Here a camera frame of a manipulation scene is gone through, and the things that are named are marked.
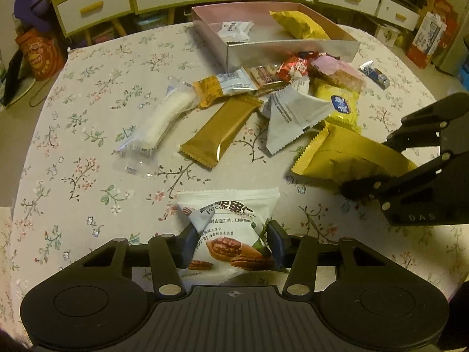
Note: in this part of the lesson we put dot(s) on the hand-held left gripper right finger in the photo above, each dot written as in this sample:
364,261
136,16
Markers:
276,245

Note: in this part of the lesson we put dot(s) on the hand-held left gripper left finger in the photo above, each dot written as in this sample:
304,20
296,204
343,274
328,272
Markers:
188,245

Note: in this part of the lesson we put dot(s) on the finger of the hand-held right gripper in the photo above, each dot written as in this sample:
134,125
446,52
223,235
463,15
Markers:
421,117
361,187

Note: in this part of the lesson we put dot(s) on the large yellow snack packet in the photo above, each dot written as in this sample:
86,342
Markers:
348,154

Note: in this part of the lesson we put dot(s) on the white pecan snack packet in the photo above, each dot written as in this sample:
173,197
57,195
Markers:
227,220

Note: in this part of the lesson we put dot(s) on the yellow packet with blue label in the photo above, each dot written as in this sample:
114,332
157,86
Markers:
348,117

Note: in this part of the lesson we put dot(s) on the white grey printed packet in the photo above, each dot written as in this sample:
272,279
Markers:
289,117

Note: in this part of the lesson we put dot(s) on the pink snack packet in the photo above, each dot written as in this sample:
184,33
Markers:
333,68

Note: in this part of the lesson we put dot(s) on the clear packet of white crackers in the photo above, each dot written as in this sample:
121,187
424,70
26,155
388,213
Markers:
165,117

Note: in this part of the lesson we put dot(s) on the red candy packet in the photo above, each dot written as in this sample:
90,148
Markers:
293,69

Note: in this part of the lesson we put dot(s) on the pink lined cardboard box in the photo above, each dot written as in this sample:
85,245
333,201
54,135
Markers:
256,54

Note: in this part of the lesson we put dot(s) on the silver blue snack packet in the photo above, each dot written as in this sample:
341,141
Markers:
373,75

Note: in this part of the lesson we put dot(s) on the white leaf print box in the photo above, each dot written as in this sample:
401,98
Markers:
388,35

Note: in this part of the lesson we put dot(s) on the red printed carton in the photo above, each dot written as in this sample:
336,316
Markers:
441,11

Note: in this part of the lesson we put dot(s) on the gold bar packet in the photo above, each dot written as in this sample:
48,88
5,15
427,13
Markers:
220,132

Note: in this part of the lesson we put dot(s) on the clear packet of brown cookies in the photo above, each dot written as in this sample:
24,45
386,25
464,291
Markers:
265,77

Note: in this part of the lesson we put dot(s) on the orange and white packet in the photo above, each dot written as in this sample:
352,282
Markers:
220,85

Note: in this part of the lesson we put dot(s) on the small white snack packet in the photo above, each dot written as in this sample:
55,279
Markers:
234,29

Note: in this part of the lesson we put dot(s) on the orange printed bag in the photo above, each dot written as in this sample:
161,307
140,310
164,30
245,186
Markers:
38,55

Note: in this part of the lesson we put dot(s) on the black bag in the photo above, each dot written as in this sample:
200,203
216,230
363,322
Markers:
11,77

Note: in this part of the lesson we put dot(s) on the purple hat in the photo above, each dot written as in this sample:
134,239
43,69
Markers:
33,7

